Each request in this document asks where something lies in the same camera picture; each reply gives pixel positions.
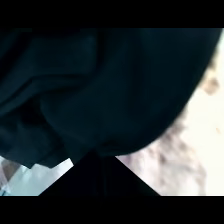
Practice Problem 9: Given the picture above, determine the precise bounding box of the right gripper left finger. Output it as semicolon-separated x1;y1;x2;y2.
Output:
38;150;105;197

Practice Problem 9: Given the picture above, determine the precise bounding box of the dark green garment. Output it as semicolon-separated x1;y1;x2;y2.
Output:
0;27;223;170

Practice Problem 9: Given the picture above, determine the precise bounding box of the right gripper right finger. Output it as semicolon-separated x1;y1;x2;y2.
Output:
103;154;161;197

